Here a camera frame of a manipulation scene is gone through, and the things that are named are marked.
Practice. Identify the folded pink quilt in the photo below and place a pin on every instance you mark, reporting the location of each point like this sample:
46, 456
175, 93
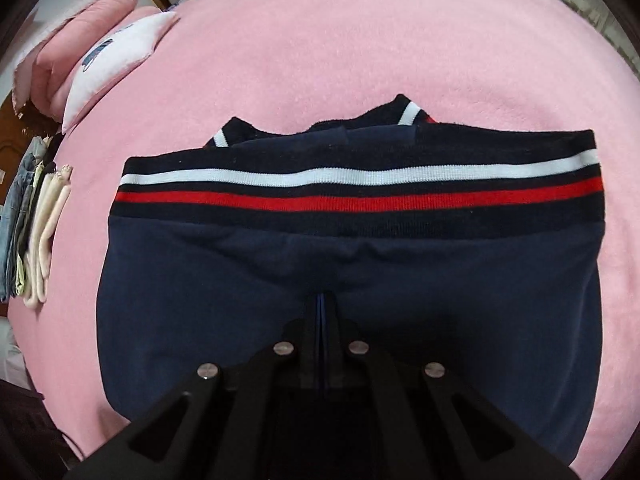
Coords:
85, 25

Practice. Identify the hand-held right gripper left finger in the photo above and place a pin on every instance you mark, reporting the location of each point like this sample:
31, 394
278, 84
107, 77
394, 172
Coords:
305, 340

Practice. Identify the white printed pillow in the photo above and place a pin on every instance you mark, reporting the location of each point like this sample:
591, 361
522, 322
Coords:
120, 50

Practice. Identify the navy and red varsity jacket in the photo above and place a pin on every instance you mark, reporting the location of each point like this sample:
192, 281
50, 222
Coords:
425, 270

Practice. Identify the bed with pink blanket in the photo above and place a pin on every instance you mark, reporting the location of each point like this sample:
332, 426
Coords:
350, 35

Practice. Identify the stack of folded clothes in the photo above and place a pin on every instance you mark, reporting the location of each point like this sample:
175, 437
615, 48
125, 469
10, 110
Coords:
20, 210

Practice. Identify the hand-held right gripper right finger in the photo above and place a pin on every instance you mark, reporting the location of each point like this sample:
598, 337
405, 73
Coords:
342, 340

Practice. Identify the wooden headboard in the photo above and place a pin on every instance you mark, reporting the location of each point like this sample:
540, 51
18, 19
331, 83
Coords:
10, 160

